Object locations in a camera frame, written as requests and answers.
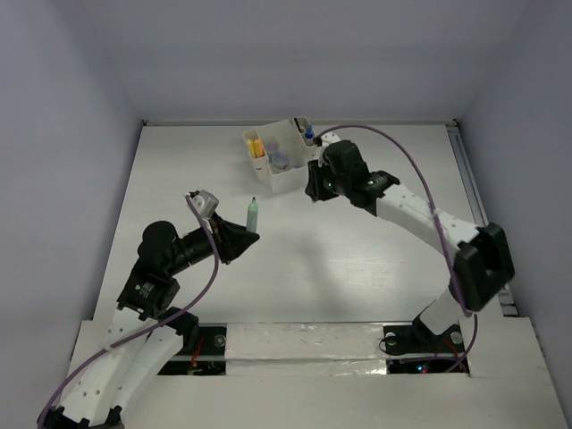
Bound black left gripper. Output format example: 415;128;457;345
168;210;259;273

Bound green highlighter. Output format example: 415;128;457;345
246;197;259;233

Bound clear blue spray bottle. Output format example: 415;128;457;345
304;124;314;146

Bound black handled scissors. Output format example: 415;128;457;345
293;117;303;133

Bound orange highlighter cap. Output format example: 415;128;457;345
253;139;265;158

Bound yellow highlighter cap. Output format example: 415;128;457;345
247;139;257;159

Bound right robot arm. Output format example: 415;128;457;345
305;140;515;350

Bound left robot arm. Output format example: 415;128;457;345
38;214;259;428

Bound white perforated basket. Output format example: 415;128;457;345
242;117;308;194

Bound cream divided organizer far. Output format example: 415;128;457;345
293;116;318;161

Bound paperclip jar near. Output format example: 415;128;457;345
270;150;290;173

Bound paperclip jar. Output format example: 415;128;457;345
270;150;290;173
263;137;280;156

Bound cream divided side organizer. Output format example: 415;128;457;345
242;130;269;181

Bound paperclip jar far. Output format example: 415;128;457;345
263;137;280;156

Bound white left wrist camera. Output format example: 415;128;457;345
184;189;219;220

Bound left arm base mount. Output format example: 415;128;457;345
158;313;227;376

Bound aluminium table edge rail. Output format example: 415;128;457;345
446;120;520;318

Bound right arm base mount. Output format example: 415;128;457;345
378;317;470;375

